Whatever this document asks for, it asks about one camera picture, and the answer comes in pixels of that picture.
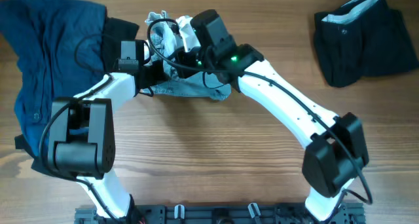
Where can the black garment under blue shirt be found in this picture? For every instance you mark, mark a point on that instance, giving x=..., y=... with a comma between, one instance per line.
x=118, y=40

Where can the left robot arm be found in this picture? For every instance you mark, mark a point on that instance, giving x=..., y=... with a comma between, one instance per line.
x=78, y=143

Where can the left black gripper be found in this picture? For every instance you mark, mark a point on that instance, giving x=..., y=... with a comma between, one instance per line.
x=157, y=74

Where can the light blue denim shorts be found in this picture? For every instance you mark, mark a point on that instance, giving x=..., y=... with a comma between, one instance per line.
x=175, y=82

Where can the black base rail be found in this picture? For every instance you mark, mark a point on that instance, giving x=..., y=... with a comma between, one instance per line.
x=294, y=213

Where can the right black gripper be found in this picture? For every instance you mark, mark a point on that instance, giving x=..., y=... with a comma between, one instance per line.
x=184, y=58

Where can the folded black shorts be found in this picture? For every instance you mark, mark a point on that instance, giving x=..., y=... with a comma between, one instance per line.
x=362, y=38

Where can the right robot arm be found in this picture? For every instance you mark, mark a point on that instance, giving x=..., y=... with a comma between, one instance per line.
x=335, y=150

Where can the dark blue shirt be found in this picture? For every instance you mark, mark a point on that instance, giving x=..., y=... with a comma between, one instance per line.
x=19, y=16

